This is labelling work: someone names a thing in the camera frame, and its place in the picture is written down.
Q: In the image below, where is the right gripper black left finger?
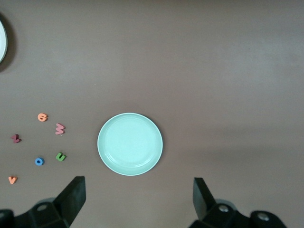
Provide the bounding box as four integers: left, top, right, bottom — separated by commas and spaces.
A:
14, 176, 86, 228

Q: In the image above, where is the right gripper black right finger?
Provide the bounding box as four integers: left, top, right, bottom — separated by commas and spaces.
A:
187, 177, 288, 228

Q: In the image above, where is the pink foam letter W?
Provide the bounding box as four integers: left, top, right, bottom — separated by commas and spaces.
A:
55, 123, 67, 136

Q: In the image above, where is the pale green plate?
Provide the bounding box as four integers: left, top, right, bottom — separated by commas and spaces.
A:
97, 112, 164, 177

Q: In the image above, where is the beige plate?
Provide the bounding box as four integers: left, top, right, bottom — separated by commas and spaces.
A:
0, 19, 8, 64

